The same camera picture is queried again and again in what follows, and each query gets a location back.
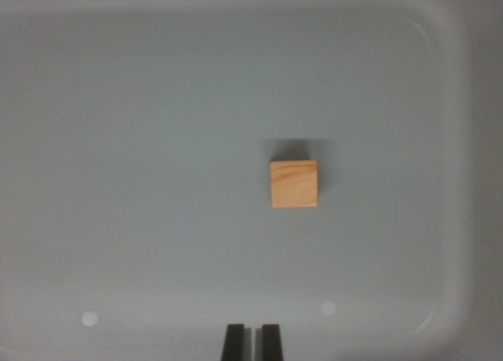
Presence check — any grey plastic tray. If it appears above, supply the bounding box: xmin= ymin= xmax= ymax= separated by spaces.
xmin=0 ymin=0 xmax=503 ymax=361

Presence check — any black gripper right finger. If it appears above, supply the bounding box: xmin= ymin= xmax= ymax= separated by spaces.
xmin=254 ymin=323 xmax=286 ymax=361

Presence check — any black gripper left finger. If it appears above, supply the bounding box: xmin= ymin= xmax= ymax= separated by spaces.
xmin=221 ymin=323 xmax=254 ymax=361

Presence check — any wooden cube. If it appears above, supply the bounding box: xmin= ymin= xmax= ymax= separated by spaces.
xmin=270 ymin=160 xmax=318 ymax=209

